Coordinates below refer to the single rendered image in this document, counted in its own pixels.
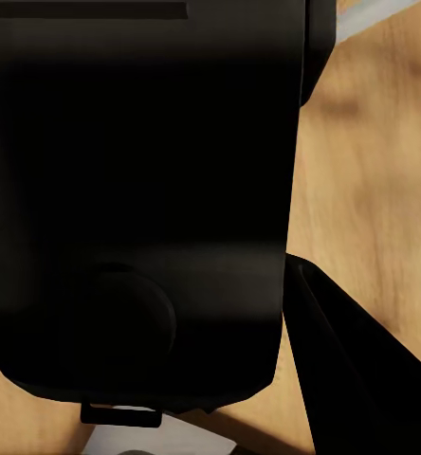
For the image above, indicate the digital camera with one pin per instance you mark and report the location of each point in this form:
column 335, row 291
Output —
column 147, row 152

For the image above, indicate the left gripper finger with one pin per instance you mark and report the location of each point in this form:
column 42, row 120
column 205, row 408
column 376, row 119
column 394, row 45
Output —
column 361, row 387

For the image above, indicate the camera tripod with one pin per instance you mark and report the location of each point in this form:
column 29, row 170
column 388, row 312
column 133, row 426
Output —
column 366, row 14

